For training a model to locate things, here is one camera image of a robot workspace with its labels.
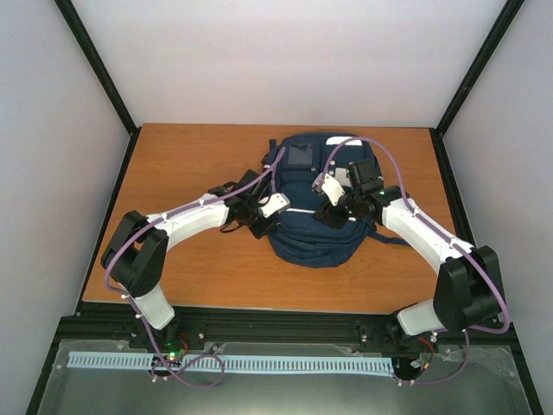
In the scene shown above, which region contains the navy blue student backpack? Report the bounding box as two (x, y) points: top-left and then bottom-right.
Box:
(262, 131), (408, 268)

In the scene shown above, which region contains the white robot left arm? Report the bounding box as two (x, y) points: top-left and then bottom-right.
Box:
(100, 170), (289, 348)

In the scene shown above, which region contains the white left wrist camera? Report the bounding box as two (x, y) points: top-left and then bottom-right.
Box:
(257, 193), (290, 218)

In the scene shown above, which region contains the light blue slotted cable duct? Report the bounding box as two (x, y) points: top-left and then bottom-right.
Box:
(67, 351), (394, 377)

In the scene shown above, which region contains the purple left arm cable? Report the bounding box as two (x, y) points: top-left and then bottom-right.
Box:
(105, 147), (287, 387)

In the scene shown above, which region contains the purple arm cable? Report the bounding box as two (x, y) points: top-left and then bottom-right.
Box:
(105, 147), (287, 387)
(317, 137), (512, 386)

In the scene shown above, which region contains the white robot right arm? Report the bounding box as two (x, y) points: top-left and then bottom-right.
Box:
(312, 160), (506, 344)

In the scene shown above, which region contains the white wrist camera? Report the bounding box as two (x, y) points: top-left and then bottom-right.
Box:
(257, 193), (290, 218)
(312, 173), (345, 207)

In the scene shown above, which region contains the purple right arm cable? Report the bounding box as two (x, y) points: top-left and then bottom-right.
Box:
(317, 137), (512, 386)

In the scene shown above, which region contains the black frame post right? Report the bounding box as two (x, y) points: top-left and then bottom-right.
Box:
(435, 0), (525, 138)

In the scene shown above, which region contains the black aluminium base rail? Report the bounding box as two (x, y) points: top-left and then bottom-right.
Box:
(55, 302), (518, 351)

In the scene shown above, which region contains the black frame post left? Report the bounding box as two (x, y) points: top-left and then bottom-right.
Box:
(54, 0), (138, 137)

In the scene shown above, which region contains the black frame post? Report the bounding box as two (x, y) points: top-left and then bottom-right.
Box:
(54, 0), (138, 137)
(435, 0), (525, 138)

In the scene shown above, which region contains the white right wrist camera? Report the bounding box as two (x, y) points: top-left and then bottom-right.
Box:
(312, 173), (345, 207)

